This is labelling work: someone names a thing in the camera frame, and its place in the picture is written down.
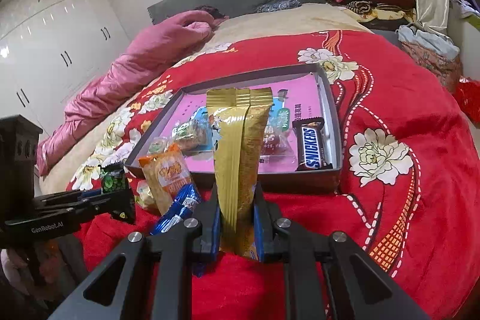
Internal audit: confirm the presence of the dark green candy packet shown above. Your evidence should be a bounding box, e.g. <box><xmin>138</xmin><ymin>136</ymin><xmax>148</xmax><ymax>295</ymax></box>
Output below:
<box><xmin>100</xmin><ymin>162</ymin><xmax>128</xmax><ymax>193</ymax></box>

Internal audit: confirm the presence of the orange snack packet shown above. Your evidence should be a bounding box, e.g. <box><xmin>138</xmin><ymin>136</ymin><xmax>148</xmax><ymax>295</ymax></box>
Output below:
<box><xmin>138</xmin><ymin>143</ymin><xmax>193</xmax><ymax>214</ymax></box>

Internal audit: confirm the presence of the blue snack packet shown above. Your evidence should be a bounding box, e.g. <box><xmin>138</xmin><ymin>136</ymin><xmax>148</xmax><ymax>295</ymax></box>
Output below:
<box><xmin>150</xmin><ymin>183</ymin><xmax>203</xmax><ymax>235</ymax></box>

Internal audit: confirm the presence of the small clear cookie packet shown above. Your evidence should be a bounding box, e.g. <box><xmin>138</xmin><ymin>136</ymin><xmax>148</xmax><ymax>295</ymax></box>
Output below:
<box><xmin>147</xmin><ymin>136</ymin><xmax>170</xmax><ymax>155</ymax></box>

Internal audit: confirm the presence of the green label cake packet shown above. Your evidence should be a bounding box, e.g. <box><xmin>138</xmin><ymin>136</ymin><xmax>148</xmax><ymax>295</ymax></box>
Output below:
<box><xmin>171</xmin><ymin>119</ymin><xmax>208</xmax><ymax>153</ymax></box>

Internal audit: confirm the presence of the snickers bar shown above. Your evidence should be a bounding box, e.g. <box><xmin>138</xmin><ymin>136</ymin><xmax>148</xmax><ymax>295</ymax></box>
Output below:
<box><xmin>292</xmin><ymin>117</ymin><xmax>333</xmax><ymax>171</ymax></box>

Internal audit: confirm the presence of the clear pastry packet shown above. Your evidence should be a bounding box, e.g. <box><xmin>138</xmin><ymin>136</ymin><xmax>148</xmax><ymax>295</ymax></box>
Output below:
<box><xmin>259</xmin><ymin>117</ymin><xmax>296</xmax><ymax>164</ymax></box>

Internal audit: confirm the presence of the gold long snack packet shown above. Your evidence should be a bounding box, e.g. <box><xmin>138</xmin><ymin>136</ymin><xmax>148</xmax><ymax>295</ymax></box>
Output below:
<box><xmin>206</xmin><ymin>88</ymin><xmax>273</xmax><ymax>259</ymax></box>

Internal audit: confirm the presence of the red floral blanket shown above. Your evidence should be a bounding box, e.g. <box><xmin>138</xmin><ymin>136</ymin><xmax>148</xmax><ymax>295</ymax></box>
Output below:
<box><xmin>68</xmin><ymin>31</ymin><xmax>479</xmax><ymax>319</ymax></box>

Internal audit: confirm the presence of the dark shallow box tray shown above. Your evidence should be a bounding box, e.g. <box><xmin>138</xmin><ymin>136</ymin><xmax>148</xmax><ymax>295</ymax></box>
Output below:
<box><xmin>125</xmin><ymin>64</ymin><xmax>343</xmax><ymax>193</ymax></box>

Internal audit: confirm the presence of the pink quilt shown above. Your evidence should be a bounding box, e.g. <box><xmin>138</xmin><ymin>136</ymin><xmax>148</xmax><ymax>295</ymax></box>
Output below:
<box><xmin>37</xmin><ymin>7</ymin><xmax>228</xmax><ymax>177</ymax></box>

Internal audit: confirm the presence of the white wardrobe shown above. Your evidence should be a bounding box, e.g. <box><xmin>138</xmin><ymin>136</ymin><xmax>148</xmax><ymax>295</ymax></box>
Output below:
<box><xmin>1</xmin><ymin>0</ymin><xmax>128</xmax><ymax>136</ymax></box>

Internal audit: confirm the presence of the pink chinese book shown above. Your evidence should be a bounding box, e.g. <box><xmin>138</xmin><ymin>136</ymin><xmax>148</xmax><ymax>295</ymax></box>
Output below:
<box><xmin>152</xmin><ymin>72</ymin><xmax>324</xmax><ymax>175</ymax></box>

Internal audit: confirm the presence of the red plastic bag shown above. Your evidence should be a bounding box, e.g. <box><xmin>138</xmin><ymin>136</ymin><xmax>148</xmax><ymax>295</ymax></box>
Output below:
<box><xmin>453</xmin><ymin>77</ymin><xmax>480</xmax><ymax>127</ymax></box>

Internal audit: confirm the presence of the light blue cloth pile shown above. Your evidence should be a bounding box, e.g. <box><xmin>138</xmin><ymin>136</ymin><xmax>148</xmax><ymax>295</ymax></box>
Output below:
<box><xmin>396</xmin><ymin>25</ymin><xmax>460</xmax><ymax>61</ymax></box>

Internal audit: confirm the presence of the patterned grey pillow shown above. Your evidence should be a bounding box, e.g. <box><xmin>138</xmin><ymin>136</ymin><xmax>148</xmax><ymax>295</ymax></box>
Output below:
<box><xmin>255</xmin><ymin>0</ymin><xmax>302</xmax><ymax>14</ymax></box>

